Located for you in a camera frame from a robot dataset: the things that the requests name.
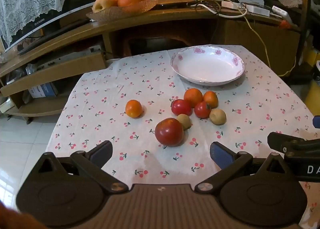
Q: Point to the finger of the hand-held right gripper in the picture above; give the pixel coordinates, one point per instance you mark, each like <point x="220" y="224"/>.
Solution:
<point x="317" y="121"/>
<point x="295" y="145"/>

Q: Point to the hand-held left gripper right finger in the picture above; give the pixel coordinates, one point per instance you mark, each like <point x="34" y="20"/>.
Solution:
<point x="220" y="155"/>

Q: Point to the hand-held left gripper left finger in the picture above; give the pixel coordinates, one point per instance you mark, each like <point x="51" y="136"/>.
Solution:
<point x="102" y="153"/>

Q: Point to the brown kiwi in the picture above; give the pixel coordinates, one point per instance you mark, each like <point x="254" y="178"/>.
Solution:
<point x="186" y="121"/>
<point x="218" y="117"/>

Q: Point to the red tomato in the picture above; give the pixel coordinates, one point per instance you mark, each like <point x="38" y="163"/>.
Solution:
<point x="202" y="110"/>
<point x="181" y="107"/>

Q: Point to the small orange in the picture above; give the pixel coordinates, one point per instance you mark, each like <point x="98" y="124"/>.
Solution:
<point x="193" y="97"/>
<point x="211" y="99"/>
<point x="133" y="109"/>

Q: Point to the large red apple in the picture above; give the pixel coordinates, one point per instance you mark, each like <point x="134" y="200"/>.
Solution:
<point x="169" y="132"/>

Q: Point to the white floral plate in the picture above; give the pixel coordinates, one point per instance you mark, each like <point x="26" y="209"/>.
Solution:
<point x="207" y="65"/>

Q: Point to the yellow container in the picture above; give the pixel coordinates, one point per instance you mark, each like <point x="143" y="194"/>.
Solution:
<point x="313" y="88"/>

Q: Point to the cherry print tablecloth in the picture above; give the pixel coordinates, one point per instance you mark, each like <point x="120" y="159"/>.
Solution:
<point x="105" y="109"/>

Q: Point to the blue box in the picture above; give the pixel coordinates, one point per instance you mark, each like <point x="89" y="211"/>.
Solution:
<point x="43" y="90"/>

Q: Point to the silver media player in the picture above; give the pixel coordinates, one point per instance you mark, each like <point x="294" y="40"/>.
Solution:
<point x="72" y="56"/>

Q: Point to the small orange object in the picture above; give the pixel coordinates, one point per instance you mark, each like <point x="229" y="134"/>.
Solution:
<point x="285" y="24"/>

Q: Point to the small white device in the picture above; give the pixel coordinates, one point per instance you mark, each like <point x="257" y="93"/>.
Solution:
<point x="281" y="12"/>

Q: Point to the white power strip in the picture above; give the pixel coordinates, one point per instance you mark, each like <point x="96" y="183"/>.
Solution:
<point x="257" y="10"/>

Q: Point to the glass fruit bowl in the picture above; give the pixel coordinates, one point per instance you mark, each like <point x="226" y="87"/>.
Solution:
<point x="117" y="13"/>

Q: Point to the wooden television stand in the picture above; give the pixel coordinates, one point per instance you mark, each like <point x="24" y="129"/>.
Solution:
<point x="160" y="22"/>

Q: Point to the yellow apple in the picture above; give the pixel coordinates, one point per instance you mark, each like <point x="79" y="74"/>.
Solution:
<point x="104" y="3"/>

